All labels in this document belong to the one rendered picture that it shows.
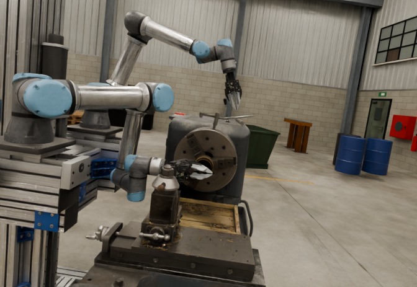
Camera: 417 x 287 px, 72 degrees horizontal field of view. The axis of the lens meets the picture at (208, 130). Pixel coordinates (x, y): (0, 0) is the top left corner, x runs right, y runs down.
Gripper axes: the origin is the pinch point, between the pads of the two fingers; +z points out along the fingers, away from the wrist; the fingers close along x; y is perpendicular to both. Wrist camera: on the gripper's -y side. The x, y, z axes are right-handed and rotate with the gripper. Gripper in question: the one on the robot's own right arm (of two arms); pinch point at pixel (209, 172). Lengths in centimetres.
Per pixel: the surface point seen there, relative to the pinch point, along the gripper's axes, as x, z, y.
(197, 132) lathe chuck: 13.8, -8.7, -19.3
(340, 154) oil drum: -64, 297, -592
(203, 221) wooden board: -19.1, 0.2, 6.0
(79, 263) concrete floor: -108, -93, -85
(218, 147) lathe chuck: 7.9, 2.1, -19.3
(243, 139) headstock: 11.8, 15.0, -34.8
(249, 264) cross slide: -11, 15, 47
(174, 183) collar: 6.3, -8.6, 40.6
